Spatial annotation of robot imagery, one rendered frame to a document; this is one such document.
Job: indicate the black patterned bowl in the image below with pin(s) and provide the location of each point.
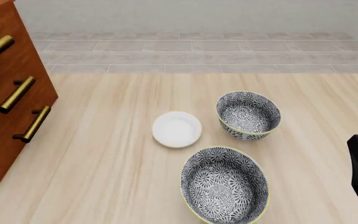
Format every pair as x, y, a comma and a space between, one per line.
248, 116
224, 184

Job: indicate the small white plate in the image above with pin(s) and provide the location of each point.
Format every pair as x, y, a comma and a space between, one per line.
177, 129

